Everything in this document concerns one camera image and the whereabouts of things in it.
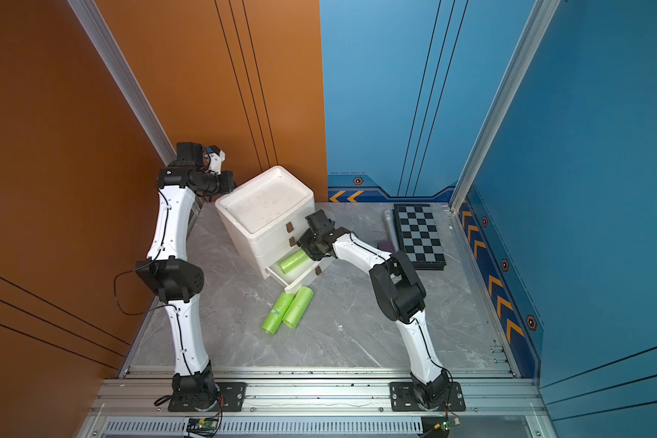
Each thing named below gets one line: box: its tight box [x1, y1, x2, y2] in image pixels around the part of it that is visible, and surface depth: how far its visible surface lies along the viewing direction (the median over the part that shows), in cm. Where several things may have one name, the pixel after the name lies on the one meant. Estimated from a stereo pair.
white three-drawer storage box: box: [215, 165, 330, 292], surface depth 90 cm
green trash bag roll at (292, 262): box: [278, 250, 309, 275], surface depth 98 cm
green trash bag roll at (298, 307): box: [281, 285, 315, 329], surface depth 89 cm
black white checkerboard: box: [392, 203, 447, 272], surface depth 111 cm
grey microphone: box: [382, 208, 399, 253], surface depth 112 cm
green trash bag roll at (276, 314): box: [260, 292, 295, 336], surface depth 87 cm
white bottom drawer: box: [265, 249, 338, 295], surface depth 98 cm
